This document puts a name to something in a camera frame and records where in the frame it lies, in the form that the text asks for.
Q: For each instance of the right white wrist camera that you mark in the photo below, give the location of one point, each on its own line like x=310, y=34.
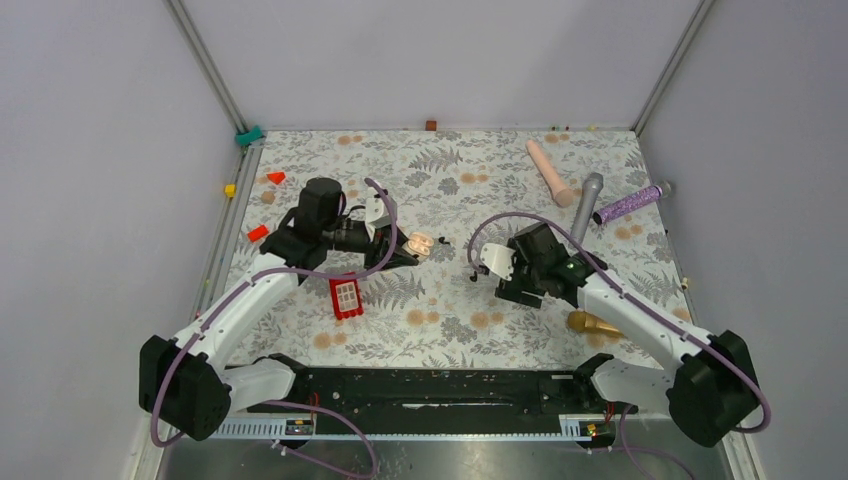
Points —
x=498, y=260

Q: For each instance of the yellow cube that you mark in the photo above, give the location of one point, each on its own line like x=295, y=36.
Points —
x=230, y=191

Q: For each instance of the teal block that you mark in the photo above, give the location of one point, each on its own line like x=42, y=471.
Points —
x=246, y=138

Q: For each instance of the aluminium frame rail left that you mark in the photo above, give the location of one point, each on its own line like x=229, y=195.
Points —
x=208, y=68

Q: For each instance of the beige earbuds charging case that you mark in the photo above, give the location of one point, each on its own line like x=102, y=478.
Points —
x=419, y=244

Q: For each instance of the red small block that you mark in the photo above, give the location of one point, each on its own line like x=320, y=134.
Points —
x=258, y=233

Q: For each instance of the red wedge block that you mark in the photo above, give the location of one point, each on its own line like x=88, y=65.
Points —
x=276, y=177

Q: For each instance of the gold microphone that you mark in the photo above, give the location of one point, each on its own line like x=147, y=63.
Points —
x=586, y=323

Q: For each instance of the pink microphone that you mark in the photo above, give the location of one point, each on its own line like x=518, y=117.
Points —
x=560, y=192

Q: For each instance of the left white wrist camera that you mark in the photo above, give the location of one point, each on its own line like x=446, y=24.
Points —
x=380, y=212

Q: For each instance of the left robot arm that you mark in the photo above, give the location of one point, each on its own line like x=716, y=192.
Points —
x=185, y=383

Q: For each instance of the red tray with tiles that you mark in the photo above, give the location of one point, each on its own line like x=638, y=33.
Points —
x=346, y=298

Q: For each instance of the aluminium frame rail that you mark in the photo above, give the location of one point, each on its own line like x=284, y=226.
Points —
x=675, y=60
x=208, y=68

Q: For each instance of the silver microphone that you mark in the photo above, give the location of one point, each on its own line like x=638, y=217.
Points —
x=591, y=188

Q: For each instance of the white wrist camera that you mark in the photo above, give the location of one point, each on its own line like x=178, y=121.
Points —
x=380, y=212
x=498, y=260

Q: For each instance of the aluminium frame rail right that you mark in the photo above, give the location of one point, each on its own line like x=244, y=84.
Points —
x=675, y=60

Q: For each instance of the purple glitter microphone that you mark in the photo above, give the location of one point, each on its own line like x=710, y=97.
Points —
x=632, y=202

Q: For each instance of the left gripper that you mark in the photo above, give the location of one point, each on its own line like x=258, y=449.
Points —
x=381, y=248

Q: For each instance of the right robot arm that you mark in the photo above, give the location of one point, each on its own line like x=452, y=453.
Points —
x=706, y=383

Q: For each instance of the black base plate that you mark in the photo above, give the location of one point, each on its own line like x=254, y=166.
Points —
x=355, y=392

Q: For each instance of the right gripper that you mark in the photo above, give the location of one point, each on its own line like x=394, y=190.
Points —
x=513, y=290

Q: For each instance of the floral table mat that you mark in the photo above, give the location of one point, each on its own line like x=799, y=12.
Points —
x=471, y=187

